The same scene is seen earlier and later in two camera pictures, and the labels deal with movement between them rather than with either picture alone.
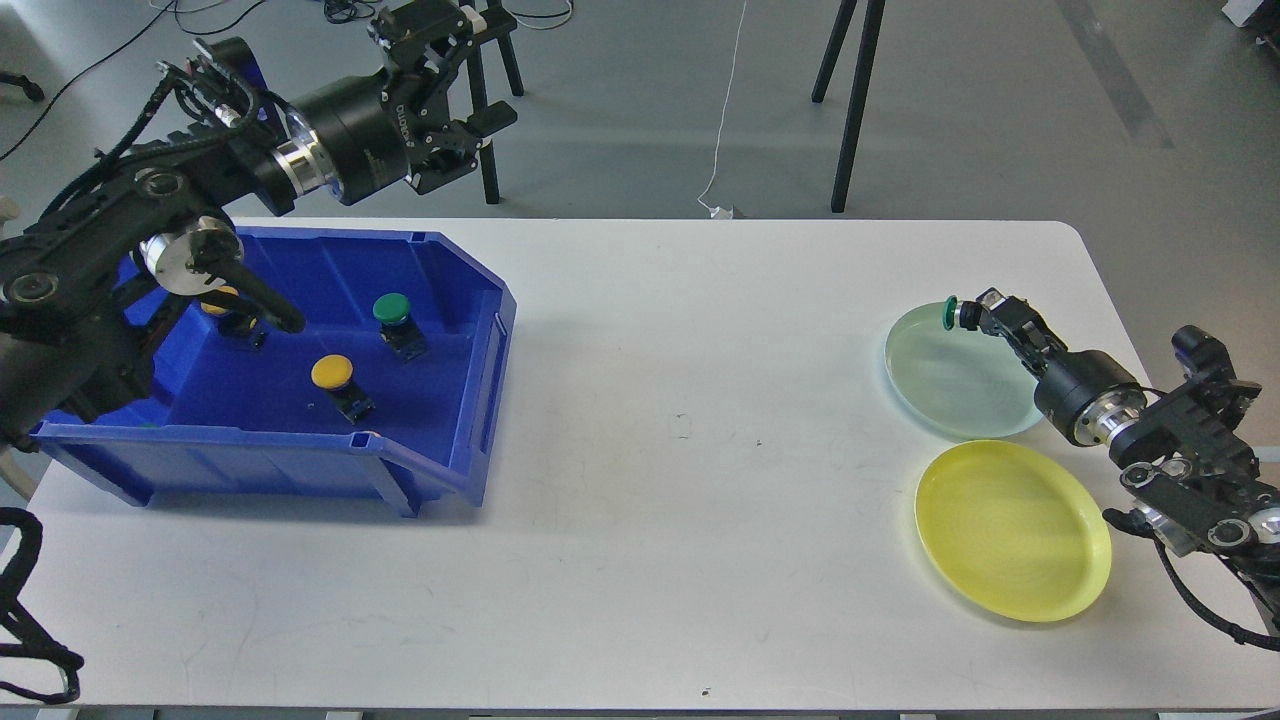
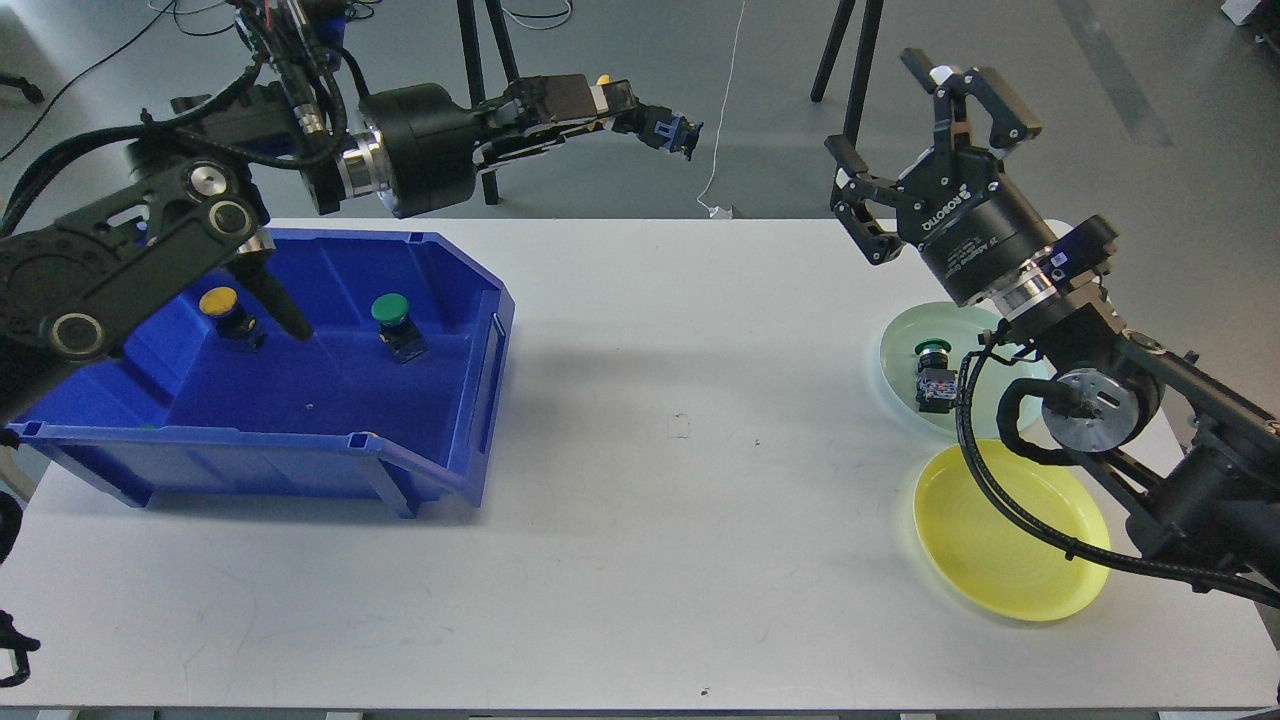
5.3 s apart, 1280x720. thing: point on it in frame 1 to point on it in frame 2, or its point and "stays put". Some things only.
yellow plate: (1015, 527) stays put
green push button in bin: (397, 329) stays put
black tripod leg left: (494, 22) stays put
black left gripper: (343, 134) to (430, 141)
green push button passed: (962, 314) to (937, 384)
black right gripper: (1082, 393) to (973, 223)
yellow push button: (239, 327) stays put
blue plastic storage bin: (391, 386) stays put
